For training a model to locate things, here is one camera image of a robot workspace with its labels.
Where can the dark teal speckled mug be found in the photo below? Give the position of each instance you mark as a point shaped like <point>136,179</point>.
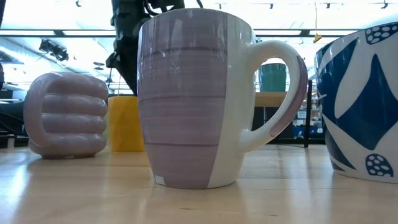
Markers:
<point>272,77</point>

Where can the wooden riser shelf black legs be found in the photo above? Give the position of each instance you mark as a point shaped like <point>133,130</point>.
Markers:
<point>270,99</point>

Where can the yellow mug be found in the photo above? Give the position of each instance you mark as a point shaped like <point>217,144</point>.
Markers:
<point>124,124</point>

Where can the purple striped white mug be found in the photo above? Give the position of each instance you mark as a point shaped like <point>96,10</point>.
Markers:
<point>183,109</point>

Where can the black ceiling fixture cluster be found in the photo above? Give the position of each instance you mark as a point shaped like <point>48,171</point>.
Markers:
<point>56,51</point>

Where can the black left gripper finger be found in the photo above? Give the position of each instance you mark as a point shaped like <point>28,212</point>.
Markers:
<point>130,82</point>

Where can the lilac ribbed mug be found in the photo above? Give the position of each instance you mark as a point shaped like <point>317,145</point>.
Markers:
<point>74,115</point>

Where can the blue white patterned mug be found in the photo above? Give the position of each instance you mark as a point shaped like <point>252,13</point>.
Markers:
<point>367,102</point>

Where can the long ceiling light bar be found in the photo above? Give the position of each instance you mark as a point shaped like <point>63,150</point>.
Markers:
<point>93,32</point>

